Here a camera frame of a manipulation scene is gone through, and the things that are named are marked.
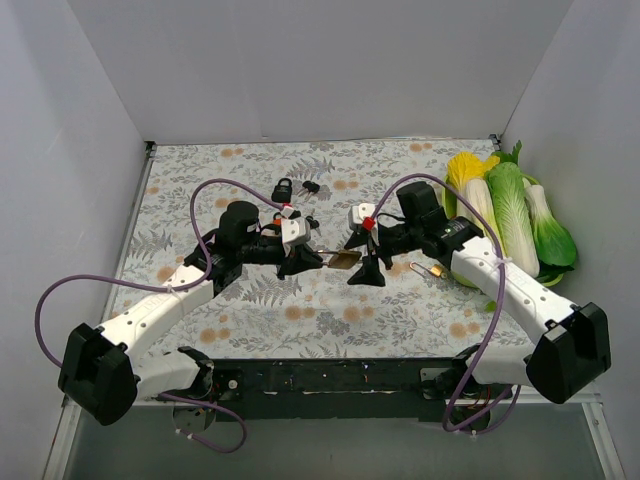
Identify orange black padlock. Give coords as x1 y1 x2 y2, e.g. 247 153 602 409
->
267 212 283 236

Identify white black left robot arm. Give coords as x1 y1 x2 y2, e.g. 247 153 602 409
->
58 201 323 425

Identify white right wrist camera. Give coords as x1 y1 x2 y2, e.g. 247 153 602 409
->
348 203 376 232

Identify black-headed key bunch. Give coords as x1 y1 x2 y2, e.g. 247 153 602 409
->
298 180 321 201

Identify orange black padlock key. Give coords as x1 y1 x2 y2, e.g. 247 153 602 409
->
305 215 320 230

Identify yellow-leaf napa cabbage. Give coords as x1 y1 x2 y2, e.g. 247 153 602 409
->
447 152 500 230

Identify floral patterned mat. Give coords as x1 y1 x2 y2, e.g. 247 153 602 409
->
97 139 561 360

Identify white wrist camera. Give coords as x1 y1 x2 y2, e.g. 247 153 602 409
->
280 203 311 247
348 203 376 232

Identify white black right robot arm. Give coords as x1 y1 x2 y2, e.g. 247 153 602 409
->
345 181 611 404

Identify small brass padlock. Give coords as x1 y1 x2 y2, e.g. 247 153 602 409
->
409 262 448 279

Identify green celery stalks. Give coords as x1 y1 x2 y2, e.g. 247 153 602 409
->
484 300 497 313

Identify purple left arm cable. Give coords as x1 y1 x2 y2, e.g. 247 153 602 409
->
33 178 294 454

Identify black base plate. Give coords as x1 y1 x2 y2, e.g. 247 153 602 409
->
154 357 514 424

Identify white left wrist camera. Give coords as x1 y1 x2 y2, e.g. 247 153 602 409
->
280 203 311 247

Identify bok choy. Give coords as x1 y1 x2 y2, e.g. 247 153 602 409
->
524 184 577 267

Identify large brass padlock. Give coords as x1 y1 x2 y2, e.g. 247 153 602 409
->
317 250 362 270

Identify green plastic basket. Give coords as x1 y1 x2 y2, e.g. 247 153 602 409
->
441 188 574 289

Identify green napa cabbage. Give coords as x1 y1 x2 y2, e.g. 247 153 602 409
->
485 162 539 278

